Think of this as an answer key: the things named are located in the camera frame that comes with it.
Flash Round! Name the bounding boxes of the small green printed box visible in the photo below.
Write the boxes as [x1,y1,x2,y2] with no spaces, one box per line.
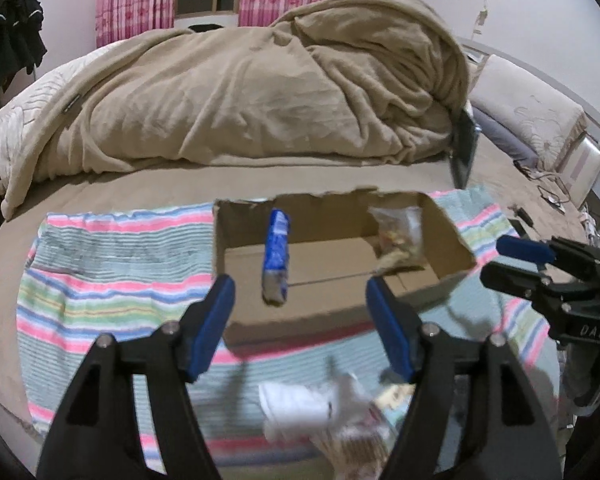
[374,384,415,410]

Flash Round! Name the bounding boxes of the black charging cable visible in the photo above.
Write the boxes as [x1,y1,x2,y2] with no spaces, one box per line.
[511,159,574,214]

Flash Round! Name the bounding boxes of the cotton swab pack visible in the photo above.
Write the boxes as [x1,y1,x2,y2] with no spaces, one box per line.
[310,411,396,480]

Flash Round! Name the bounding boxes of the grey-purple pillow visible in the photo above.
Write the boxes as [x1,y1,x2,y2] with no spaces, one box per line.
[472,107,539,169]

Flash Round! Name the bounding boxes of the white socks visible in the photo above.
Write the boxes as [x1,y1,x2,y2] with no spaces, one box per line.
[259,374,372,442]

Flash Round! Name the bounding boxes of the black key fob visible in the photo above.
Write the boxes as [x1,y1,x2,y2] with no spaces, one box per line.
[510,205,534,229]

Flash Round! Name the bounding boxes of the brown cardboard box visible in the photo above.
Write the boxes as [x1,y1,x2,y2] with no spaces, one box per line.
[213,188,476,347]

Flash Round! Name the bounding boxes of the blue snack packet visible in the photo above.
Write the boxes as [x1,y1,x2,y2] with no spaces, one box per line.
[261,208,290,306]

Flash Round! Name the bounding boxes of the clear bag of nuts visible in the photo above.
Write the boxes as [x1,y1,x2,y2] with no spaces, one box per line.
[368,206,426,275]

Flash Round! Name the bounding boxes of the striped pastel towel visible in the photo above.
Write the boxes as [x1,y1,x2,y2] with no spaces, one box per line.
[17,188,559,479]

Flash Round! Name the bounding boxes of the beige fleece blanket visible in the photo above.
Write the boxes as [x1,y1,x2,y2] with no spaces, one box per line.
[0,0,470,218]

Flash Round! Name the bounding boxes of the beige embroidered pillow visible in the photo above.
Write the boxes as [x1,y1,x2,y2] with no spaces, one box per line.
[469,54,586,171]

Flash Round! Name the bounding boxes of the black hanging clothes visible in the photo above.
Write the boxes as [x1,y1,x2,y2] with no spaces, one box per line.
[0,0,47,91]

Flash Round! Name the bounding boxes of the white quilt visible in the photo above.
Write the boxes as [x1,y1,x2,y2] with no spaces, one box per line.
[0,40,123,196]

